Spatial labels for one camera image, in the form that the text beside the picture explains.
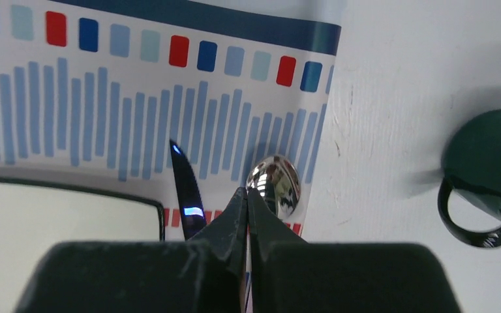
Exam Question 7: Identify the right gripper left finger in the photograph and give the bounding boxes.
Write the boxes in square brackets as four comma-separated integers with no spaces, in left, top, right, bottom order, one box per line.
[16,188,247,312]

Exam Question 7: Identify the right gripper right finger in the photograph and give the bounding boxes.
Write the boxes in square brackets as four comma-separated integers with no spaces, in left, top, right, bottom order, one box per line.
[247,189,460,312]

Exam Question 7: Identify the dark blue plastic knife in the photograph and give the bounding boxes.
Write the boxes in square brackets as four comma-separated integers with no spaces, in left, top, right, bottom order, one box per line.
[169,139,207,240]

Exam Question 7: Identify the silver spoon pink handle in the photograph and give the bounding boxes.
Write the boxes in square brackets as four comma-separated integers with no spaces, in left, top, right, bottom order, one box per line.
[245,155,301,220]

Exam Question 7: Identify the white square plate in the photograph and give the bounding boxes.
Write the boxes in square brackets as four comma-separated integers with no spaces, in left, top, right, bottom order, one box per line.
[0,181,163,312]

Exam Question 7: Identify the patterned cloth napkin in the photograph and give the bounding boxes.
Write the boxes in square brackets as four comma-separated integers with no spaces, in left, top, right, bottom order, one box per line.
[0,1,345,239]

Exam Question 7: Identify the dark green mug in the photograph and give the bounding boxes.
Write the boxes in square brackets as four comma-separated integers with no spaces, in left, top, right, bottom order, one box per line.
[437,109,501,248]

